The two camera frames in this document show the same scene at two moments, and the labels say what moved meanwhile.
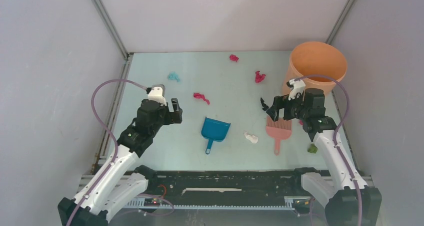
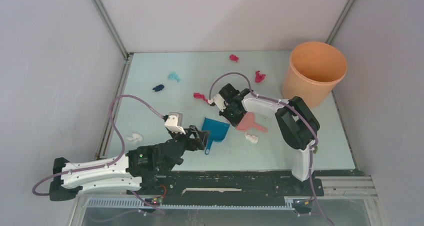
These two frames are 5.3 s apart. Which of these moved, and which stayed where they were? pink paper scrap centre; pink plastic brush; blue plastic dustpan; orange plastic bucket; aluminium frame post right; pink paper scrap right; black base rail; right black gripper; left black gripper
Moved: pink plastic brush; left black gripper; right black gripper
Stayed: orange plastic bucket; blue plastic dustpan; aluminium frame post right; pink paper scrap centre; pink paper scrap right; black base rail
